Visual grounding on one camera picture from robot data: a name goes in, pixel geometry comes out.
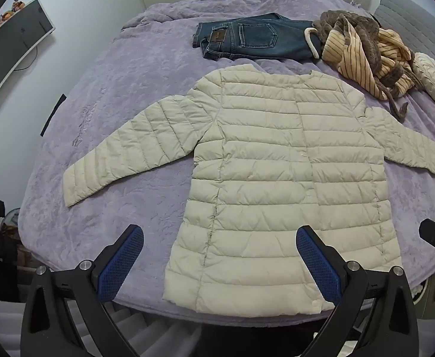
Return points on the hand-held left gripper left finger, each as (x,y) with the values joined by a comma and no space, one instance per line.
(126,264)

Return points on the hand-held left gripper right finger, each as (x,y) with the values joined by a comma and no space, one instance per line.
(316,264)

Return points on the cream puffer jacket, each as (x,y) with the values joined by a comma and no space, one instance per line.
(269,178)

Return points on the black strip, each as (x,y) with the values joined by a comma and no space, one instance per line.
(53,115)

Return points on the purple fleece blanket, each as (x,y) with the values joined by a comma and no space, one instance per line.
(128,93)

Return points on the striped cream fleece robe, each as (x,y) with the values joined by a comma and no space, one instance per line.
(351,55)

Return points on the grey padded headboard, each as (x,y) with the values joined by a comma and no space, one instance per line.
(411,18)

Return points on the blue fleece-lined jeans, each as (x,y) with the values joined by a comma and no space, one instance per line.
(247,37)

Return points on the white-framed monitor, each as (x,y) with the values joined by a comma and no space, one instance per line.
(9,44)

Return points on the orange wall decoration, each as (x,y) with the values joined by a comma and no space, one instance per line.
(5,16)

